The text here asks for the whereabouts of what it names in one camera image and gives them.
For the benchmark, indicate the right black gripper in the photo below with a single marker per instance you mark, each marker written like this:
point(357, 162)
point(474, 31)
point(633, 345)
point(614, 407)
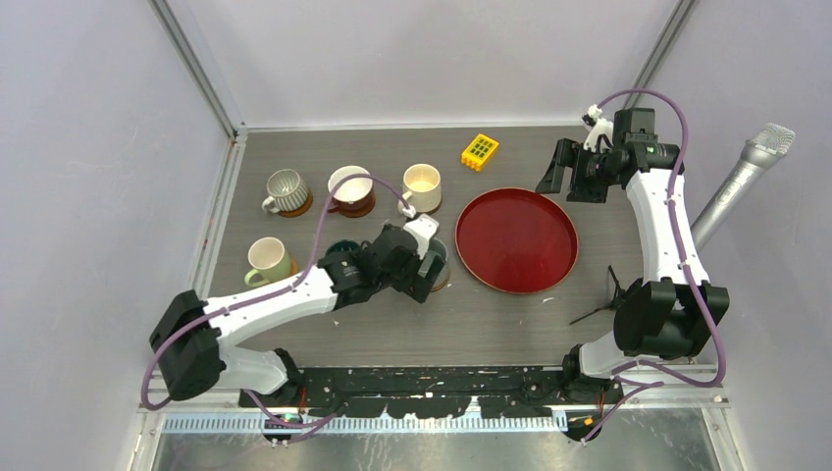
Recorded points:
point(566, 154)

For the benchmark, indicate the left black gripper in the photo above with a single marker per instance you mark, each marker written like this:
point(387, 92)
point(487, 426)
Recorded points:
point(418, 288)

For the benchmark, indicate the grey green mug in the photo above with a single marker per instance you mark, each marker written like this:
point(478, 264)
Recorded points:
point(440, 249)

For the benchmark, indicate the cream mug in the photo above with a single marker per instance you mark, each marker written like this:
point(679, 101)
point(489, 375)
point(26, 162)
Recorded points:
point(422, 187)

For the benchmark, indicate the yellow toy brick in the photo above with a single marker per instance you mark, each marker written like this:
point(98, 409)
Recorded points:
point(479, 152)

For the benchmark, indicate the dark green cup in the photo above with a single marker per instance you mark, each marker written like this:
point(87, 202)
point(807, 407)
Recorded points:
point(343, 246)

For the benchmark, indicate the red round tray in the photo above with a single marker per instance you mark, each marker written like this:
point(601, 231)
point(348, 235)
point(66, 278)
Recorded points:
point(516, 241)

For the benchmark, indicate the white bowl cup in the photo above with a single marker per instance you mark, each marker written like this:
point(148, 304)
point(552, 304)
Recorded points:
point(349, 191)

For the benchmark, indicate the pale green cup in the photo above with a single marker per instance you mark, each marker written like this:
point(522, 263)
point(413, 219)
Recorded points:
point(269, 262)

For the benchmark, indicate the grey ribbed cup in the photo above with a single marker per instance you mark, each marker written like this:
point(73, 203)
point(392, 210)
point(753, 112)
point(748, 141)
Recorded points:
point(286, 191)

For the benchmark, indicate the dark ringed wooden coaster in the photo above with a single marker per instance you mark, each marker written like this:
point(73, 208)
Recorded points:
point(443, 285)

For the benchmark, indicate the silver microphone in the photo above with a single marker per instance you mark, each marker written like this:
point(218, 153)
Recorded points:
point(760, 153)

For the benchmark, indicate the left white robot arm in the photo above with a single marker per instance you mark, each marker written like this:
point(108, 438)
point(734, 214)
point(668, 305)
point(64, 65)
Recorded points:
point(197, 344)

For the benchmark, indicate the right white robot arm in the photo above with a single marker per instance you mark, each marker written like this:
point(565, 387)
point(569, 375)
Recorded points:
point(669, 312)

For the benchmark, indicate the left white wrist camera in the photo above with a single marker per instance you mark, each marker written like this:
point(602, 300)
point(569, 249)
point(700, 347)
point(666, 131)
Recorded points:
point(422, 227)

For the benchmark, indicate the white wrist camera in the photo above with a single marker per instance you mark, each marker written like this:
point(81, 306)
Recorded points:
point(600, 130)
point(422, 227)

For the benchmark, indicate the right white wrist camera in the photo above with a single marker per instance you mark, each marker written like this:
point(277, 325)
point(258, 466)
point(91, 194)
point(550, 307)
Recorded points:
point(600, 130)

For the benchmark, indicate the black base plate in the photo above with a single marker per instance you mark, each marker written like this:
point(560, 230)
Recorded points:
point(435, 392)

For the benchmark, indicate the aluminium frame rail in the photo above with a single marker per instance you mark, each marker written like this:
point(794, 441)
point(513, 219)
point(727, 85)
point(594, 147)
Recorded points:
point(219, 411)

